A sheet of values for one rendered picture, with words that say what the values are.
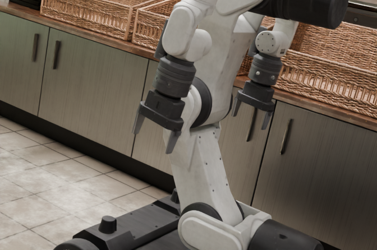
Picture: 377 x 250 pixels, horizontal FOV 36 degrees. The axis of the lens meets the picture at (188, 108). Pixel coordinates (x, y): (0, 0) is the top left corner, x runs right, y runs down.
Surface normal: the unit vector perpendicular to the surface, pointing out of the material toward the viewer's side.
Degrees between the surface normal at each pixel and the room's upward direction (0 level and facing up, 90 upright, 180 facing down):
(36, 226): 0
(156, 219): 0
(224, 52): 90
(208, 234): 90
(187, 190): 90
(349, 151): 90
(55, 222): 0
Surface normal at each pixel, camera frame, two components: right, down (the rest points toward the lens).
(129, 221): 0.19, -0.95
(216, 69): -0.54, 0.11
